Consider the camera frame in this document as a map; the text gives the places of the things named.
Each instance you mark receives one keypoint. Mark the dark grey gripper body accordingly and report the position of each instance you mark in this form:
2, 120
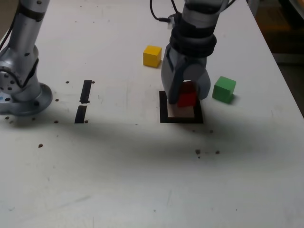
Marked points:
194, 60

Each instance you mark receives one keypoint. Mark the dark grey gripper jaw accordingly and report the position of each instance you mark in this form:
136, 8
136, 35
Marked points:
169, 78

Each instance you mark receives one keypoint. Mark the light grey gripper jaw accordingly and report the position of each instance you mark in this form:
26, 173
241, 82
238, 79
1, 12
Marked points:
202, 76

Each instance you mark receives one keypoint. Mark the green cube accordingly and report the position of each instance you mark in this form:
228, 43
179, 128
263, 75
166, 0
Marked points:
222, 91

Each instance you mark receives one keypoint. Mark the red cube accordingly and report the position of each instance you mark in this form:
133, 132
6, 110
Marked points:
187, 98

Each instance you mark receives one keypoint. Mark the yellow cube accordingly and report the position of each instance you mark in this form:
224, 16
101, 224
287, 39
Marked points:
152, 57

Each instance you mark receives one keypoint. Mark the black tape square outline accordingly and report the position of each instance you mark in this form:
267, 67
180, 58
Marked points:
164, 114

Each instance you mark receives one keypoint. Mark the black tape strip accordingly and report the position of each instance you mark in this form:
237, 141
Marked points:
86, 91

